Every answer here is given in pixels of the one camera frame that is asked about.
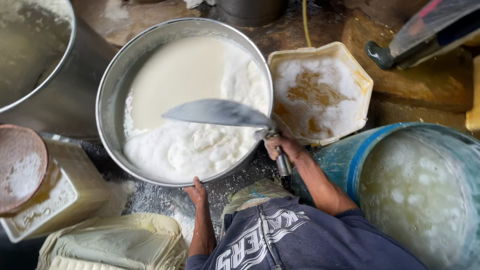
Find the person's left hand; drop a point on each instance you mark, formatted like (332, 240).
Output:
(198, 195)

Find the person's right hand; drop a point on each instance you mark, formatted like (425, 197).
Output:
(288, 148)

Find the person's right fingers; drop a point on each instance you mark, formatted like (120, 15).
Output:
(273, 148)

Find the metal skimmer ladle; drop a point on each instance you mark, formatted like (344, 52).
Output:
(217, 112)

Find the large steel pot of soy milk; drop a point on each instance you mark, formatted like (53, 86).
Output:
(112, 93)

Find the cream hexagonal plastic tub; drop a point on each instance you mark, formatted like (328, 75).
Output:
(318, 93)

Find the white foamy soy milk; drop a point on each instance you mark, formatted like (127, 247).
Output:
(180, 150)

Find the person's navy printed sweatshirt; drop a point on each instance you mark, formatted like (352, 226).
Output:
(311, 240)

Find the dark metal pot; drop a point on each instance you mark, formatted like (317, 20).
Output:
(251, 11)

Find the blue plastic barrel of curds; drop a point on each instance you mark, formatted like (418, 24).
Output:
(412, 195)

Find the brown stone block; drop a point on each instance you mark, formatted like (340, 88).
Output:
(420, 82)

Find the white cloth scrap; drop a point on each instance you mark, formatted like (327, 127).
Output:
(197, 3)

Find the cream straining cloth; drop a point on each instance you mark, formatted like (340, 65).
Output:
(112, 236)

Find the cream rectangular plastic container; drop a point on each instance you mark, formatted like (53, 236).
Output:
(75, 187)

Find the yellow block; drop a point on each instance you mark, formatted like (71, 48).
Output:
(474, 97)

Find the white ridged tofu block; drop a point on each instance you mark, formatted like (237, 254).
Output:
(82, 264)

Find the round brown lid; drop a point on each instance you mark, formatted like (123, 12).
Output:
(18, 168)

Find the big steel vat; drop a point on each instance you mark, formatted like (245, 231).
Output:
(33, 56)

